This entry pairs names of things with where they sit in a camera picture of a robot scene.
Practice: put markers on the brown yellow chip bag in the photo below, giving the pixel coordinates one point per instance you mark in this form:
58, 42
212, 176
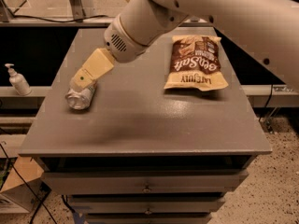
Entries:
195, 63

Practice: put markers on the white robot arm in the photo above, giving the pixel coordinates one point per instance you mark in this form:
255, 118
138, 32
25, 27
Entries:
267, 30

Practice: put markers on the top grey drawer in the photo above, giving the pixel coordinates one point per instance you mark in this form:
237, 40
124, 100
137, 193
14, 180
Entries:
144, 182

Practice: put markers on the silver 7up soda can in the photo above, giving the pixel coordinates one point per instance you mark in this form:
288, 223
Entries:
81, 100

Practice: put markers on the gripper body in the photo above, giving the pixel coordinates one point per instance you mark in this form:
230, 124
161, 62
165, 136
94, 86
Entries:
121, 41

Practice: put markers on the grey metal frame post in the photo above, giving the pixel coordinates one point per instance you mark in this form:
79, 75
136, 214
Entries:
82, 9

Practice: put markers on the grey drawer cabinet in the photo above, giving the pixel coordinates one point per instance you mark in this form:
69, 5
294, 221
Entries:
135, 125

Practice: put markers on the white pump lotion bottle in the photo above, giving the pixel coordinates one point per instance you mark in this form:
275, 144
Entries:
18, 81

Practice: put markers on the grey drawer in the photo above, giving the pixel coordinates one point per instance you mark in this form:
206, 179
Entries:
144, 182
146, 204

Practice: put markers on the cardboard box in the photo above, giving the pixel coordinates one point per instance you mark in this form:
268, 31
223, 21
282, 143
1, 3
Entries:
18, 194

